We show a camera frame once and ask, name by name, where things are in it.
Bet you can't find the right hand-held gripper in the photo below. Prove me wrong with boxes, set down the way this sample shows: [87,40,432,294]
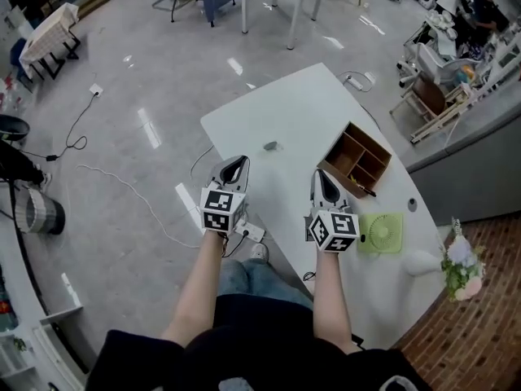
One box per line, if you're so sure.
[303,169,361,256]

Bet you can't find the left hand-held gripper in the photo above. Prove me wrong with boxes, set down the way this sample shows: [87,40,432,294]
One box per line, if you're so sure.
[199,155,252,236]

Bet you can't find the person's right forearm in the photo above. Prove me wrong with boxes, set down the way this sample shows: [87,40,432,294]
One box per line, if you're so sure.
[310,245,360,354]

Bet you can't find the person's left forearm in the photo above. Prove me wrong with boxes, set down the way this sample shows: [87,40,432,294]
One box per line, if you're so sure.
[160,231,225,346]

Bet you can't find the wooden compartment organizer box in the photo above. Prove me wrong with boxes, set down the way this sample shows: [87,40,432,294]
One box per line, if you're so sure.
[316,121,393,200]

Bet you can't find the white power strip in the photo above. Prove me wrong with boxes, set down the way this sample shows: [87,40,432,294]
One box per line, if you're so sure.
[343,71,378,93]
[233,217,266,243]

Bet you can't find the green square desk fan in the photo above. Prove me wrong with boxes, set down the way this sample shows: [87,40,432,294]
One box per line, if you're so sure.
[357,212,405,256]

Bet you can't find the person's white shoe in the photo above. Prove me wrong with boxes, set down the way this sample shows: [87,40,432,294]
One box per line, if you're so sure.
[249,242,270,265]

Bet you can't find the person's blue jeans legs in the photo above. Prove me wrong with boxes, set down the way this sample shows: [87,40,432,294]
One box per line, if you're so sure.
[219,257,314,313]

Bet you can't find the wooden folding chair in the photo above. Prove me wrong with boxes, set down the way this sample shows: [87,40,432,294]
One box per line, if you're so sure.
[388,71,484,146]

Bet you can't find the grey counter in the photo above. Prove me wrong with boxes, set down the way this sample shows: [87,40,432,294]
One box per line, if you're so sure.
[405,90,521,224]

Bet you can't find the pastel flower bouquet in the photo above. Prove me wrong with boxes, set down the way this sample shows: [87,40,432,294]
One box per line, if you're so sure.
[438,217,488,303]

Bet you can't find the white office chair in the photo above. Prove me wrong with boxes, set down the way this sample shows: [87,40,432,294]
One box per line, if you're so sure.
[396,41,484,98]

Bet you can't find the person's black top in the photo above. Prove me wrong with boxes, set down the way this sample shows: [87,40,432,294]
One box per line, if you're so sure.
[84,293,433,391]

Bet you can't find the grey woven basket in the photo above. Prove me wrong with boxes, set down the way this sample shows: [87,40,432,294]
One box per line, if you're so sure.
[24,187,67,236]

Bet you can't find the black round pan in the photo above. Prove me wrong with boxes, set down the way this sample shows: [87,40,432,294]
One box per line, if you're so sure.
[0,114,32,143]

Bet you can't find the table with checked cloth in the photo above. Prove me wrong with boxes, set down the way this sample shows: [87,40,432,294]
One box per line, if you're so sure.
[18,2,81,81]

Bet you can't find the white shelf unit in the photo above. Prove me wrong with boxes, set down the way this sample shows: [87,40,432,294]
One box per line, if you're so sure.
[0,304,87,391]

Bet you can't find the white cable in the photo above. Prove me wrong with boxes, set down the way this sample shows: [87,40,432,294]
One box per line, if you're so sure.
[75,164,204,248]

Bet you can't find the black power cable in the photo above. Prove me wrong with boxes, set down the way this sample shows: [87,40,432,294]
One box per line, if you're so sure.
[46,94,97,163]

